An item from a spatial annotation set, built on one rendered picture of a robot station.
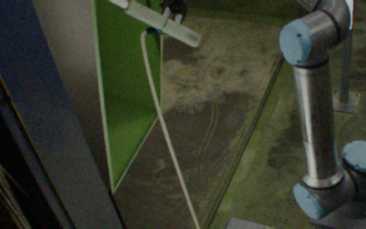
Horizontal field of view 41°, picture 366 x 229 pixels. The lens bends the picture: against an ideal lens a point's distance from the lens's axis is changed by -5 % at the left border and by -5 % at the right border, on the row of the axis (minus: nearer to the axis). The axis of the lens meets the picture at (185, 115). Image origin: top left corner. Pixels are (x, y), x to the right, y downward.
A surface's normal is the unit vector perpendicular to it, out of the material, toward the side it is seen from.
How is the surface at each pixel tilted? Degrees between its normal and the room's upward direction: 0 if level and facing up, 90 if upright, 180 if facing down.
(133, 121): 12
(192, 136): 0
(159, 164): 0
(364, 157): 5
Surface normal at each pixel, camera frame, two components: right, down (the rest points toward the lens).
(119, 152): 0.04, -0.69
